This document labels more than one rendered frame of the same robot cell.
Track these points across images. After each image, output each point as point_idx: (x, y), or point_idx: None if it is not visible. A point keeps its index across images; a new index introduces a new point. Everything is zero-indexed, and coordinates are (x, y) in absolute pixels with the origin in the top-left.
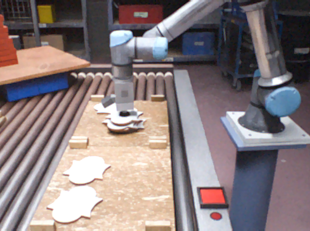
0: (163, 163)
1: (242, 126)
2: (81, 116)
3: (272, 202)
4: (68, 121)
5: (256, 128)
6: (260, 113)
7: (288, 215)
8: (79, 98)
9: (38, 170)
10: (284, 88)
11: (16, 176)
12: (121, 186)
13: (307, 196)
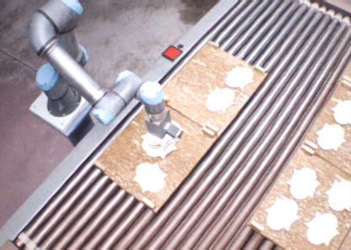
0: (174, 82)
1: (81, 102)
2: (179, 191)
3: (18, 205)
4: (193, 190)
5: (76, 93)
6: (70, 87)
7: (23, 188)
8: (155, 238)
9: (246, 125)
10: (78, 44)
11: (260, 125)
12: (209, 78)
13: None
